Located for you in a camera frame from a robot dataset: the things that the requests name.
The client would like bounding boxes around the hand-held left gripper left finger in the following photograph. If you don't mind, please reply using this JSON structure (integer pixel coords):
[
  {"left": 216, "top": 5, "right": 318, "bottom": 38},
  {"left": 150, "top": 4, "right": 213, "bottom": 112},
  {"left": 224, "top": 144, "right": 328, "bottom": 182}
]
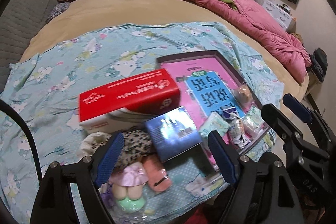
[{"left": 29, "top": 132, "right": 125, "bottom": 224}]

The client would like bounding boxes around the purple cardboard tray box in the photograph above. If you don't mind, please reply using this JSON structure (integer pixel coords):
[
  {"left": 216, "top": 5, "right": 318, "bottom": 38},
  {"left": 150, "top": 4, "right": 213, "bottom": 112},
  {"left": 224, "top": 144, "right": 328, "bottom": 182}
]
[{"left": 155, "top": 50, "right": 273, "bottom": 172}]

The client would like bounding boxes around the leopard print cloth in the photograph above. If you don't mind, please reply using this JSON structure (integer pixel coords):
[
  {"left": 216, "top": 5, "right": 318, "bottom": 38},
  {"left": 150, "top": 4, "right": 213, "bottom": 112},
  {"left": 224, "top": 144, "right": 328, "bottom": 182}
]
[{"left": 115, "top": 130, "right": 155, "bottom": 169}]

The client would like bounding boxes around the orange sponge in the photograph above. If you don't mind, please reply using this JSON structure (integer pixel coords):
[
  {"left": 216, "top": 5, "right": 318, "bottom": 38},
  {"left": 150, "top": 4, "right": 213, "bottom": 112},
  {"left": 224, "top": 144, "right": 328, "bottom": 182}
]
[{"left": 234, "top": 84, "right": 256, "bottom": 109}]

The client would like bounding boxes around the dark blue box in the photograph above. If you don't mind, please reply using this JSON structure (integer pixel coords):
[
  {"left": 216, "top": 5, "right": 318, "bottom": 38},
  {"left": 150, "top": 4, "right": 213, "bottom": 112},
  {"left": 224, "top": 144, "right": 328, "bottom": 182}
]
[{"left": 144, "top": 106, "right": 202, "bottom": 163}]

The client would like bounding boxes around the cream lace cloth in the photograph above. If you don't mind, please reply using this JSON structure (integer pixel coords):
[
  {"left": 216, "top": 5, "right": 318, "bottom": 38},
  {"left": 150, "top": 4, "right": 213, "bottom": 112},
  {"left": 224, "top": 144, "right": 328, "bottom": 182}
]
[{"left": 79, "top": 132, "right": 114, "bottom": 157}]

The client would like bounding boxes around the dark red cloth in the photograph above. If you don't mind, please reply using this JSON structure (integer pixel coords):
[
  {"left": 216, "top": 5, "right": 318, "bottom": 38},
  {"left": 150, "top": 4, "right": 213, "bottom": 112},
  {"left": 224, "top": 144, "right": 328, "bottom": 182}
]
[{"left": 189, "top": 206, "right": 223, "bottom": 224}]

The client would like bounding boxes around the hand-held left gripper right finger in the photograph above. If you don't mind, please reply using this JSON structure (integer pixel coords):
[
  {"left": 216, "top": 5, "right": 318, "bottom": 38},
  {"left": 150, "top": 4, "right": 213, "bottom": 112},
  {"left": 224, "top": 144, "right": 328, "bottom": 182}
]
[{"left": 207, "top": 130, "right": 306, "bottom": 224}]

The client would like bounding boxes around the green white tissue pack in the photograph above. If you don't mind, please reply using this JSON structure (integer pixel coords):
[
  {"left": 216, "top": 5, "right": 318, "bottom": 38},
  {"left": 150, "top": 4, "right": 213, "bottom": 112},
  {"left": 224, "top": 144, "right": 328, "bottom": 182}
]
[
  {"left": 243, "top": 106, "right": 264, "bottom": 138},
  {"left": 199, "top": 112, "right": 229, "bottom": 142}
]

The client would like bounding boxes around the small doll with lilac dress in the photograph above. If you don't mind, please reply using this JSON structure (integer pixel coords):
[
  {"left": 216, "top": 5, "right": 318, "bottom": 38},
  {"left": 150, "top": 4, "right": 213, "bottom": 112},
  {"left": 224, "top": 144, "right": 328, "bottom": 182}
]
[{"left": 104, "top": 162, "right": 149, "bottom": 201}]

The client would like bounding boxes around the beige bed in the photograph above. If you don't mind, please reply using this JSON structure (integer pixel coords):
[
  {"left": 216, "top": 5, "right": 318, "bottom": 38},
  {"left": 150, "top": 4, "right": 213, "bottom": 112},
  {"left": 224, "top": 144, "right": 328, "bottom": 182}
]
[{"left": 20, "top": 0, "right": 315, "bottom": 98}]

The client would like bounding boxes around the black bag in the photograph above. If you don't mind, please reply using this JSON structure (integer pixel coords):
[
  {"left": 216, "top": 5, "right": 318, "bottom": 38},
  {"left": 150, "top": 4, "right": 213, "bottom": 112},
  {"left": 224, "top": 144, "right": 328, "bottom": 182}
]
[{"left": 310, "top": 48, "right": 328, "bottom": 83}]

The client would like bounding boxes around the pink quilt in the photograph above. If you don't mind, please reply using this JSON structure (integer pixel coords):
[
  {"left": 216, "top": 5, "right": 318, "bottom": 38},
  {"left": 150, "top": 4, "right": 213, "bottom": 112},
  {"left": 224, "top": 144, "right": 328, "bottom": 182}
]
[{"left": 167, "top": 0, "right": 313, "bottom": 83}]

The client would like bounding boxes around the teal cartoon cat printed blanket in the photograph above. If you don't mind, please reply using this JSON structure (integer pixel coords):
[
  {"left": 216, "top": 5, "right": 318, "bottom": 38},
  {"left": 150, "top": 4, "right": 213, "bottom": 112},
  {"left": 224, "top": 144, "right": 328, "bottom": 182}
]
[{"left": 0, "top": 21, "right": 285, "bottom": 223}]

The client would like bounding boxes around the red and white tissue box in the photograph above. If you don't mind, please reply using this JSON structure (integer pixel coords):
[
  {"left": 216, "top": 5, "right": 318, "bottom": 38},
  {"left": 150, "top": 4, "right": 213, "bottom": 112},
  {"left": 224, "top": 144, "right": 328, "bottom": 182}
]
[{"left": 79, "top": 69, "right": 181, "bottom": 135}]

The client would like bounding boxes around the pink book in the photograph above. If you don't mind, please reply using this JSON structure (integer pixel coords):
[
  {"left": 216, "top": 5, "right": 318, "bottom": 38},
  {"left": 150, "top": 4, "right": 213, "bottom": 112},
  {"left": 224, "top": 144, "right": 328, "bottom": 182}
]
[{"left": 160, "top": 57, "right": 252, "bottom": 169}]

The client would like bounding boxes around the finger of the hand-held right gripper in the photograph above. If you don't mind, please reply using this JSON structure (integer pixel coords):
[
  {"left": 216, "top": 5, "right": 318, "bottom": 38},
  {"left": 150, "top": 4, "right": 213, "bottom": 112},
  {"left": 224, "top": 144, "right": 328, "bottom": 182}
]
[
  {"left": 261, "top": 103, "right": 331, "bottom": 169},
  {"left": 282, "top": 93, "right": 332, "bottom": 151}
]

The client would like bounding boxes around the white drawer cabinet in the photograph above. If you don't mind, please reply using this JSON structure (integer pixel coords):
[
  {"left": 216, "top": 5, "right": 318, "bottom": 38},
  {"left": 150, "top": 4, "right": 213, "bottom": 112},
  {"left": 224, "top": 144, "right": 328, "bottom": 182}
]
[{"left": 262, "top": 0, "right": 296, "bottom": 30}]

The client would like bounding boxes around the dark floral pillow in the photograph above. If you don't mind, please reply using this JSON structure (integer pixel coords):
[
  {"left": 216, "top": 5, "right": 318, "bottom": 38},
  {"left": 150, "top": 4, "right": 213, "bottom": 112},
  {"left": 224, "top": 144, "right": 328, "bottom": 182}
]
[{"left": 46, "top": 2, "right": 71, "bottom": 24}]

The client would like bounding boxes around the black cable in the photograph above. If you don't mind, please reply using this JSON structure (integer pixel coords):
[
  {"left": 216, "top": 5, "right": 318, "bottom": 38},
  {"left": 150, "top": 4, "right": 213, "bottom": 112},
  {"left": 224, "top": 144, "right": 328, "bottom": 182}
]
[{"left": 0, "top": 99, "right": 44, "bottom": 189}]

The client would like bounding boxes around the grey quilted headboard cushion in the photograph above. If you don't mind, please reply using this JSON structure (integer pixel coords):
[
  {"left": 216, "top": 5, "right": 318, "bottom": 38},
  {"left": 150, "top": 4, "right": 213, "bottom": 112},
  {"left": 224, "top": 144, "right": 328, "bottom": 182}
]
[{"left": 0, "top": 0, "right": 57, "bottom": 93}]

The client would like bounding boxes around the green egg sponge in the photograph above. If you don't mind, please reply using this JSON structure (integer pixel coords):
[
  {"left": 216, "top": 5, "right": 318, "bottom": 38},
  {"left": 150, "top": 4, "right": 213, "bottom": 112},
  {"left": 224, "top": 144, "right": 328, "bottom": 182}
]
[{"left": 115, "top": 196, "right": 146, "bottom": 214}]

